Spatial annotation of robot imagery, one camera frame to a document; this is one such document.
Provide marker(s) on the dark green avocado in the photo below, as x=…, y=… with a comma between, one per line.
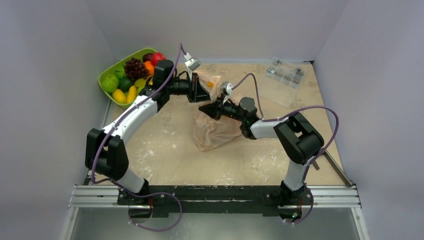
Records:
x=125, y=84

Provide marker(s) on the dark purple grape bunch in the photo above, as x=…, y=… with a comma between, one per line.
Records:
x=135, y=69

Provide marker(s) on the yellow mango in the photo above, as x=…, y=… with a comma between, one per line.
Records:
x=119, y=96

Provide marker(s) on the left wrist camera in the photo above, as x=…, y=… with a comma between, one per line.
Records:
x=191, y=64

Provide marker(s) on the clear plastic screw box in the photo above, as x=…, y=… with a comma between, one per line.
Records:
x=280, y=81

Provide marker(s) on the green bumpy custard apple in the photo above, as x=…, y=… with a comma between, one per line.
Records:
x=110, y=83

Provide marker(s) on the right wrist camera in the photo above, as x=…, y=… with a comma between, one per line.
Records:
x=226, y=89

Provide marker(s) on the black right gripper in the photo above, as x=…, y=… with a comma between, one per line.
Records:
x=219, y=110

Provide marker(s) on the red apple in basket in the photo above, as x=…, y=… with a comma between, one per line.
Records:
x=157, y=57

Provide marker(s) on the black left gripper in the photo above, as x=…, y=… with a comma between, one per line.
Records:
x=196, y=93

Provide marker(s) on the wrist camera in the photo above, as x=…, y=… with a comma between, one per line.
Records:
x=191, y=64
x=226, y=89

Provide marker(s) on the small green lime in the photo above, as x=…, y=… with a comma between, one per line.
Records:
x=120, y=72

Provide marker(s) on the front aluminium rail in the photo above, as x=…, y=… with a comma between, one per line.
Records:
x=320, y=196

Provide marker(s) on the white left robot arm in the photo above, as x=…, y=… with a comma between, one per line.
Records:
x=106, y=153

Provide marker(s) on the orange tangerine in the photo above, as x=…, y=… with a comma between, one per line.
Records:
x=149, y=67

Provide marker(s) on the green plastic fruit basket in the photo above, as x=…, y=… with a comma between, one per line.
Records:
x=140, y=83

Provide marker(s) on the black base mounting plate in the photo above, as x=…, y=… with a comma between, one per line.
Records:
x=227, y=208

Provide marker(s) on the translucent orange plastic bag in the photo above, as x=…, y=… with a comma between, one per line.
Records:
x=209, y=133

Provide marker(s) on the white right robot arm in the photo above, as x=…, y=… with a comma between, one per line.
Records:
x=299, y=139

